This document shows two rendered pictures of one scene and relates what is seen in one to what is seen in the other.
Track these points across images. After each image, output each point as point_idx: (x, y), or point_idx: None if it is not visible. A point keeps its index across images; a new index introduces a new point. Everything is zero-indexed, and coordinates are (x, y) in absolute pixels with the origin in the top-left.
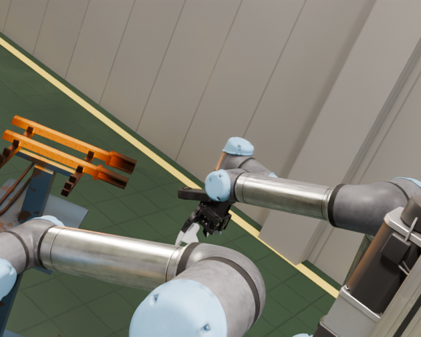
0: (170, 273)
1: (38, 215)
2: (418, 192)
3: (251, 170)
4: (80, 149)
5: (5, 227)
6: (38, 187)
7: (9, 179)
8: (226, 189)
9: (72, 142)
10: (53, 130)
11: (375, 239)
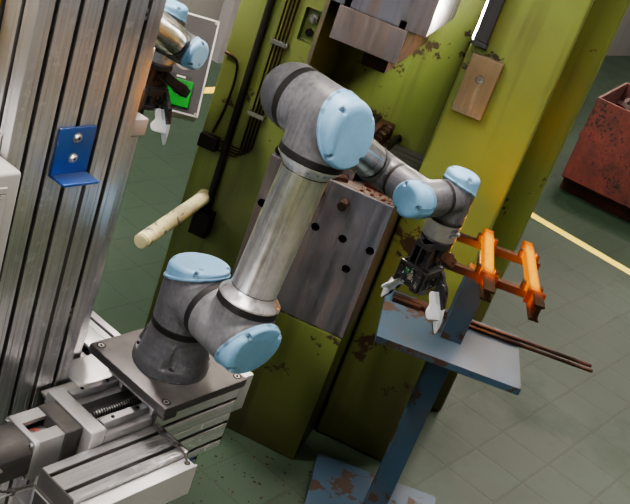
0: None
1: (446, 322)
2: (323, 87)
3: (410, 168)
4: (526, 280)
5: (422, 317)
6: (460, 287)
7: (513, 334)
8: None
9: (527, 271)
10: (535, 262)
11: None
